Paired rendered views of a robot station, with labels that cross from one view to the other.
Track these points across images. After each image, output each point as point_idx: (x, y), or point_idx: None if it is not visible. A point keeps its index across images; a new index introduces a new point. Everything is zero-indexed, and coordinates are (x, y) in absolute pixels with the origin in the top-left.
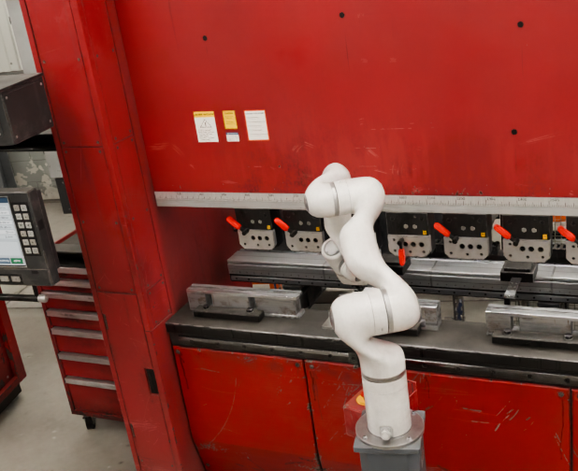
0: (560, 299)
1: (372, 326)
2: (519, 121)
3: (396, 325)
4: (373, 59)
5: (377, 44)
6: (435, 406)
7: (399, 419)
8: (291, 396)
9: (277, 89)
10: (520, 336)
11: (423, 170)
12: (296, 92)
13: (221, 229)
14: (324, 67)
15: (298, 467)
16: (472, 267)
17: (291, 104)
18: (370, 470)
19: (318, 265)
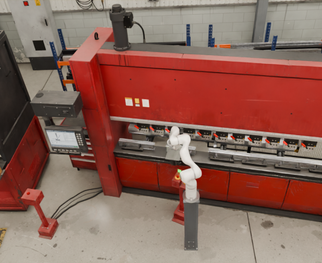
0: (226, 143)
1: (190, 179)
2: (223, 110)
3: (196, 178)
4: (183, 91)
5: (185, 88)
6: None
7: (194, 195)
8: (151, 170)
9: (152, 95)
10: (217, 158)
11: (195, 119)
12: (159, 96)
13: None
14: (168, 91)
15: (152, 186)
16: None
17: (157, 99)
18: (186, 206)
19: None
